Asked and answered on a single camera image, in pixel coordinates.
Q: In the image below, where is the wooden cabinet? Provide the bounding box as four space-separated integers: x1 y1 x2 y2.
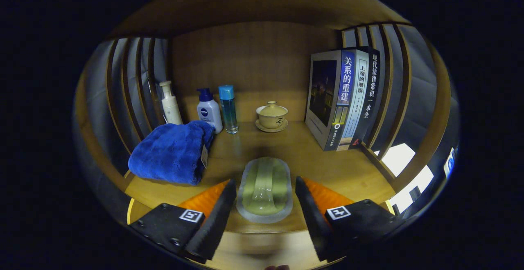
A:
74 0 453 238

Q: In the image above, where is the wooden drawer with black knob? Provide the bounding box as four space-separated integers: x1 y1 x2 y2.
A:
126 198 396 270

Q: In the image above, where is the teal clear bottle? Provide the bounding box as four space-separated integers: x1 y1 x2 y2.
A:
218 85 239 134

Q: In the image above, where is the green brush with clear handle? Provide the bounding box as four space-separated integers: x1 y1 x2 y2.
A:
236 157 294 224

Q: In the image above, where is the white pump bottle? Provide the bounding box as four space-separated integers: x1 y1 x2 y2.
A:
159 81 183 125

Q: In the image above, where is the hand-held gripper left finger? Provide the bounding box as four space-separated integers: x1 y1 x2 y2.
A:
130 179 237 262

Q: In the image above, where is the book with black spine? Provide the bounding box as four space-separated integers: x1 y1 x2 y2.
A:
349 47 381 150

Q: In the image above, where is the white bottle with blue cap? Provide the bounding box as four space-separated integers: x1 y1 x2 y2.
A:
196 88 224 134

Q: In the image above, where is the white and blue device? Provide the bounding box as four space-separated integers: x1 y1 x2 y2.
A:
444 147 456 178

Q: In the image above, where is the beige lidded tea cup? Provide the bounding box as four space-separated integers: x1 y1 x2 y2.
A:
255 101 289 133

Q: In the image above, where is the blue towel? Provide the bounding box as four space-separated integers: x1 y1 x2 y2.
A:
128 121 215 186

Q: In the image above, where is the book with blue spine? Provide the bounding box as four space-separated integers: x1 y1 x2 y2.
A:
305 49 356 152

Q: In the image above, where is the book with white spine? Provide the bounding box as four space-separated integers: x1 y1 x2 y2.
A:
338 49 370 151

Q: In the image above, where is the white side table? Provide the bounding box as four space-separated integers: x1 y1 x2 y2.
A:
373 142 434 213

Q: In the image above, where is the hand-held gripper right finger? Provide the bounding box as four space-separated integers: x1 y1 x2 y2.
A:
295 176 407 262

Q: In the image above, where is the wooden countertop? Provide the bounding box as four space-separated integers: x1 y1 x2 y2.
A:
125 121 397 234

